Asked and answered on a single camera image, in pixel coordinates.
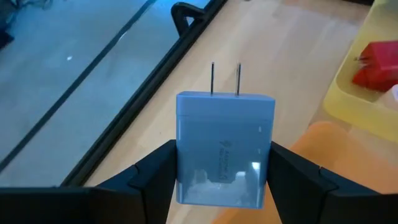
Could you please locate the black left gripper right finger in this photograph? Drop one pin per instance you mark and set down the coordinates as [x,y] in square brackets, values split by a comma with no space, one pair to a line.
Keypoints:
[311,196]

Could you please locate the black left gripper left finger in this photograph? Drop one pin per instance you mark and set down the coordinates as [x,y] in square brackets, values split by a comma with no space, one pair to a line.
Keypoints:
[140,193]

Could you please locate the orange plastic bin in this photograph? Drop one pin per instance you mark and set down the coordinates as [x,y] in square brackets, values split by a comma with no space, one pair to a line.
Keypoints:
[326,146]

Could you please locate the lavender wall charger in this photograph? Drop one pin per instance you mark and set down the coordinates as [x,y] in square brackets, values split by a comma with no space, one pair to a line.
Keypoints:
[224,140]

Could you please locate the pink white wall charger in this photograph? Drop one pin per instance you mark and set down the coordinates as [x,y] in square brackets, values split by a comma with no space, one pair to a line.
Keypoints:
[394,95]

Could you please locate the red wall charger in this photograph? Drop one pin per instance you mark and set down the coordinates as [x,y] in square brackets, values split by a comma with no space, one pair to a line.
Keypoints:
[379,68]

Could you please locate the yellow plastic bin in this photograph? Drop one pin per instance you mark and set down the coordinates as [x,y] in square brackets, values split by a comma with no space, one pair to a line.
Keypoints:
[345,102]

